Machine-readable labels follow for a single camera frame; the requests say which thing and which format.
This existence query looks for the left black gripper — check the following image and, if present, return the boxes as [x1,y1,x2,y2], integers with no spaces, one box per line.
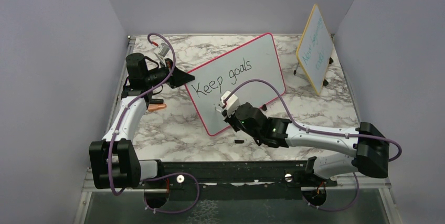
[145,58,195,89]

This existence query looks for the pink framed whiteboard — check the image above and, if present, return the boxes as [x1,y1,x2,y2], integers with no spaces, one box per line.
[185,33,286,136]

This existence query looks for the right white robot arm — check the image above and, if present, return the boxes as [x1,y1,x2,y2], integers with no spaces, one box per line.
[221,103,389,186]

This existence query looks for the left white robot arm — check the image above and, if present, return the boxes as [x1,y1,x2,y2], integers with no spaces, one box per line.
[89,53,195,189]

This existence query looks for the yellow framed whiteboard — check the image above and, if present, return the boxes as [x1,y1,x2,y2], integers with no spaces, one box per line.
[293,4,334,95]

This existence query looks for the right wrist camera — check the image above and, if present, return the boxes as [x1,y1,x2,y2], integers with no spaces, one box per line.
[218,90,240,115]

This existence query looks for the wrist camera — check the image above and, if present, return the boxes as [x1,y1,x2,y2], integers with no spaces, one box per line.
[218,90,240,115]
[154,43,170,67]

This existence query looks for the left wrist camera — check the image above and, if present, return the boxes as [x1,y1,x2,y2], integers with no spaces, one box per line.
[154,43,170,67]

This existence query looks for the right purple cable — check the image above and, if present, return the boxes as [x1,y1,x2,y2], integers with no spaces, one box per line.
[222,79,403,212]

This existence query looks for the black mounting rail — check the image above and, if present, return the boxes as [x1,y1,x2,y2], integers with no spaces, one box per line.
[139,160,337,201]

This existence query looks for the aluminium frame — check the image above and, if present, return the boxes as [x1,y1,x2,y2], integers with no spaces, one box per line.
[73,35,137,223]

